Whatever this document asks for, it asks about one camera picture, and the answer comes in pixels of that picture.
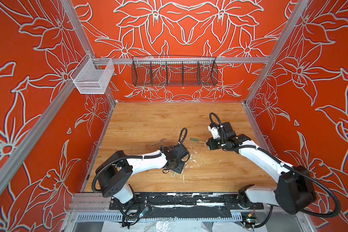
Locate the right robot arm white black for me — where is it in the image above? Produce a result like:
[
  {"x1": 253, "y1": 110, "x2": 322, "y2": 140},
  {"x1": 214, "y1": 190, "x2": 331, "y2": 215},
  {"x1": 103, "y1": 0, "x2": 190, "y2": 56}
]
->
[{"x1": 206, "y1": 122, "x2": 317, "y2": 215}]

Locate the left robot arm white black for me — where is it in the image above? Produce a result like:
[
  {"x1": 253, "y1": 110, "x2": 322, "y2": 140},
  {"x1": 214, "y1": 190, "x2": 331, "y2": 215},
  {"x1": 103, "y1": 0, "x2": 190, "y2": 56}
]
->
[{"x1": 91, "y1": 144, "x2": 190, "y2": 205}]

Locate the beige pen near left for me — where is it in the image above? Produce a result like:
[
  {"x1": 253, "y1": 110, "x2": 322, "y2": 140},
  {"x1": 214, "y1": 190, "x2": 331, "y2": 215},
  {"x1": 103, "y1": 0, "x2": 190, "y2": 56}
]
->
[{"x1": 149, "y1": 138, "x2": 166, "y2": 147}]

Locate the clear plastic bin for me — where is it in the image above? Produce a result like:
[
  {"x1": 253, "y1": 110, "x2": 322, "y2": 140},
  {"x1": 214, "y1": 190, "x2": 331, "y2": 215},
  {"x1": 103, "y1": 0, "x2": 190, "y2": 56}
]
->
[{"x1": 70, "y1": 55, "x2": 115, "y2": 94}]

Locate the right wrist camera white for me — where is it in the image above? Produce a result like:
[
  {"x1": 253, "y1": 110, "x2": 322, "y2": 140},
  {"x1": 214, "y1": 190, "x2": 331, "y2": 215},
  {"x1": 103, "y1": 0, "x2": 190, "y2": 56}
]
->
[{"x1": 208, "y1": 126, "x2": 221, "y2": 140}]

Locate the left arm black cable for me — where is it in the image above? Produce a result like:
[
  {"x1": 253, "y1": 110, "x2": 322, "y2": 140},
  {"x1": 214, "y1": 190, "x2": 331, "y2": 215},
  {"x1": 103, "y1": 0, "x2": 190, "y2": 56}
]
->
[{"x1": 91, "y1": 127, "x2": 189, "y2": 193}]

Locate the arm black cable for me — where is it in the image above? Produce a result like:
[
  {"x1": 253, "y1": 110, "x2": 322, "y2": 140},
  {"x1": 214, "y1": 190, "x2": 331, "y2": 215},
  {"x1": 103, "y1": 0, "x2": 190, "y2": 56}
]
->
[
  {"x1": 91, "y1": 127, "x2": 189, "y2": 193},
  {"x1": 208, "y1": 112, "x2": 341, "y2": 218}
]

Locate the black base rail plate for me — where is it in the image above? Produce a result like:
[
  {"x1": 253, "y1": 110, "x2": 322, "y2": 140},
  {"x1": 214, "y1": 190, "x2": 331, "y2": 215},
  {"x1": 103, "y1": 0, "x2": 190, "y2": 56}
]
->
[{"x1": 108, "y1": 192, "x2": 264, "y2": 211}]

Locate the black wire mesh basket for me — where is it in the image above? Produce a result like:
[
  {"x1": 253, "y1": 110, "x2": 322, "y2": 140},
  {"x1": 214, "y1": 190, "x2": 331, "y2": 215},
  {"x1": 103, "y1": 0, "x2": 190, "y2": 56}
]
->
[{"x1": 131, "y1": 55, "x2": 218, "y2": 87}]

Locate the aluminium frame rail back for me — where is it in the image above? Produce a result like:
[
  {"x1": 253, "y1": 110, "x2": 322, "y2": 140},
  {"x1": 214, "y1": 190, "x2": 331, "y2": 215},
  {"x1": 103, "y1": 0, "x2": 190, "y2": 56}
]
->
[{"x1": 92, "y1": 57, "x2": 270, "y2": 65}]

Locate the aluminium frame rail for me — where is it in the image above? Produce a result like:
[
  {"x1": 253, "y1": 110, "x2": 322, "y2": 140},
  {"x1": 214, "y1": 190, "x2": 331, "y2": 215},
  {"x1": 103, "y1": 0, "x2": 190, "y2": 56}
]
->
[
  {"x1": 92, "y1": 57, "x2": 270, "y2": 65},
  {"x1": 244, "y1": 0, "x2": 309, "y2": 106},
  {"x1": 0, "y1": 52, "x2": 93, "y2": 209}
]

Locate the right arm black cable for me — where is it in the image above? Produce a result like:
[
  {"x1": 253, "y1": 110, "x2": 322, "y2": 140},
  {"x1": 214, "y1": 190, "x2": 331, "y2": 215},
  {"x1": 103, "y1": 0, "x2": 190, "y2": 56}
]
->
[{"x1": 208, "y1": 112, "x2": 341, "y2": 218}]

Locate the aluminium frame rail right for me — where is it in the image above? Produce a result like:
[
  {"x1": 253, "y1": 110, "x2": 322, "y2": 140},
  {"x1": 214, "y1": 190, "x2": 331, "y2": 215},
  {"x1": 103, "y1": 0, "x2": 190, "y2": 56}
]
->
[{"x1": 244, "y1": 0, "x2": 309, "y2": 106}]

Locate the aluminium frame rail left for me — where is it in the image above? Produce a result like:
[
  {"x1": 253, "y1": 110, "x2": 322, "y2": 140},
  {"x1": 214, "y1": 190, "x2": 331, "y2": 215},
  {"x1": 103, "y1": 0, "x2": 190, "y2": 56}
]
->
[{"x1": 0, "y1": 52, "x2": 93, "y2": 209}]

